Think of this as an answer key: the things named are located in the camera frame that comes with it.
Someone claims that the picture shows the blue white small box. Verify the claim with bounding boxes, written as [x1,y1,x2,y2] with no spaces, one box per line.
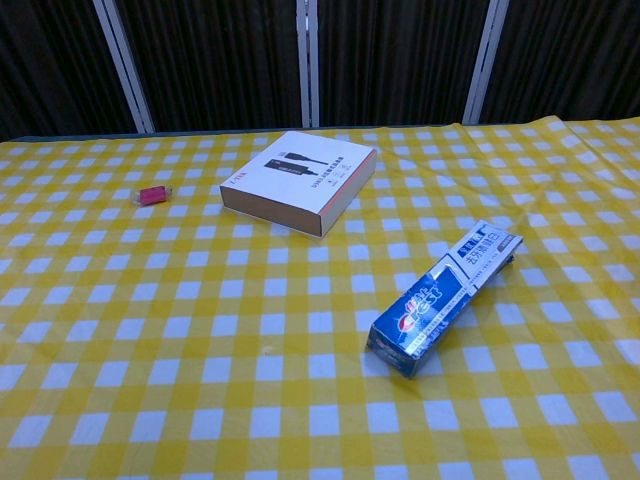
[366,219,525,380]

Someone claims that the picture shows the yellow white checked tablecloth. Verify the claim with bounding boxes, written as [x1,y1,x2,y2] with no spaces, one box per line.
[0,115,640,480]

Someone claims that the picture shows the pink wrapped candy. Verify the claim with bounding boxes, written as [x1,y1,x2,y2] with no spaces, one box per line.
[130,185,175,207]

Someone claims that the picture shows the black fabric partition panel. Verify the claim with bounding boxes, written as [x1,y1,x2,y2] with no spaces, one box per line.
[0,0,137,143]
[309,0,495,128]
[106,0,307,134]
[479,0,640,124]

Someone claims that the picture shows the white cable packaging box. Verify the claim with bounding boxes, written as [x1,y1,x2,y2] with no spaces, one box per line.
[219,131,379,237]

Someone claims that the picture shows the white partition frame post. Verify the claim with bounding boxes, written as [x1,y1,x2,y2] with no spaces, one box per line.
[295,0,321,129]
[92,0,154,134]
[461,0,511,126]

